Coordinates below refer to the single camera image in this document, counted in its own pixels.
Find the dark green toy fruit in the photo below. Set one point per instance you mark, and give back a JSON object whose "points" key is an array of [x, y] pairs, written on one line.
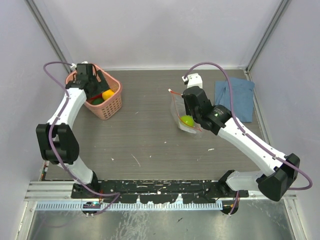
{"points": [[97, 101]]}

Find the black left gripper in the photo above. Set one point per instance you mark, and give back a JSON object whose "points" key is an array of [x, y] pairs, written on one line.
{"points": [[101, 86]]}

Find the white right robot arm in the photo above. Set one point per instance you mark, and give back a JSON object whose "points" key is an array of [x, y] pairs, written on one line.
{"points": [[277, 171]]}

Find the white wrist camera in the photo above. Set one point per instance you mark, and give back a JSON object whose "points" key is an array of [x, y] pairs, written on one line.
{"points": [[73, 66], [193, 80]]}

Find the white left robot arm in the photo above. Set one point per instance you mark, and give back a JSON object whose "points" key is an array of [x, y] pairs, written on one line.
{"points": [[56, 140]]}

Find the slotted cable duct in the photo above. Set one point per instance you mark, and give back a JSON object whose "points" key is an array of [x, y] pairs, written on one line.
{"points": [[138, 206]]}

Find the green toy apple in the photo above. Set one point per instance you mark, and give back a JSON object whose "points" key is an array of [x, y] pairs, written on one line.
{"points": [[187, 120]]}

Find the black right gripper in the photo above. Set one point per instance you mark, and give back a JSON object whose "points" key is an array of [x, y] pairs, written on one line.
{"points": [[186, 104]]}

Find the blue cloth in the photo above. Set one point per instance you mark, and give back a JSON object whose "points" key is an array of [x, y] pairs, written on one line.
{"points": [[242, 95]]}

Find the aluminium frame rail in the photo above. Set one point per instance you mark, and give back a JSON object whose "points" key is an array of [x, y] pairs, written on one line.
{"points": [[62, 190]]}

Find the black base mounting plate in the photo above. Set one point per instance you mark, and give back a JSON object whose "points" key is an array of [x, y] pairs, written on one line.
{"points": [[166, 191]]}

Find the clear zip top bag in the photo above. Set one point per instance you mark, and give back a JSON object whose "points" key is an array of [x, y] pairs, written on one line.
{"points": [[177, 109]]}

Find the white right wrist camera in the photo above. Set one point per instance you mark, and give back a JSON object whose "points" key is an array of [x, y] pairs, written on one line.
{"points": [[193, 80]]}

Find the yellow toy lemon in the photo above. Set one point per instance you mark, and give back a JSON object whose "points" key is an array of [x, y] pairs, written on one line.
{"points": [[107, 94]]}

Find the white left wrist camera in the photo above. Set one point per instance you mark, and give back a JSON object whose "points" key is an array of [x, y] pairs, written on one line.
{"points": [[73, 66]]}

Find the red toy pepper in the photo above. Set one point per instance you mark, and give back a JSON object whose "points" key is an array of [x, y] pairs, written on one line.
{"points": [[94, 97]]}

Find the pink plastic basket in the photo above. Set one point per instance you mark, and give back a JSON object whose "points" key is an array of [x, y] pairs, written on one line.
{"points": [[110, 105]]}

